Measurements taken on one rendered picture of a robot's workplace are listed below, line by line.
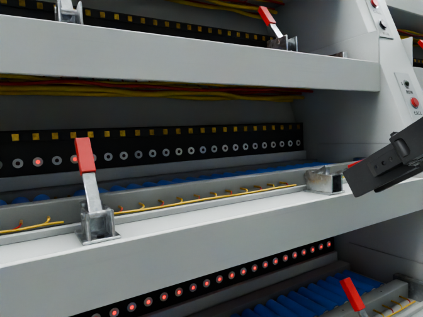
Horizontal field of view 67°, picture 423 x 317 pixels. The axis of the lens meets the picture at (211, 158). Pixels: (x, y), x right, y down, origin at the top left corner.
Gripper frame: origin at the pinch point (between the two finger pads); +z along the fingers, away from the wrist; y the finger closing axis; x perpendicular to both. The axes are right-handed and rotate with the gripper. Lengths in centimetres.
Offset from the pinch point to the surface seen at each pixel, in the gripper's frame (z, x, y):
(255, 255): 8.0, -3.8, -13.1
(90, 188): 7.2, 4.7, -26.8
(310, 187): 9.4, 2.2, -0.9
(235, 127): 18.5, 16.9, -1.2
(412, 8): 1, 33, 40
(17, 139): 18.7, 16.5, -31.6
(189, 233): 6.3, -0.8, -19.9
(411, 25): 9, 41, 60
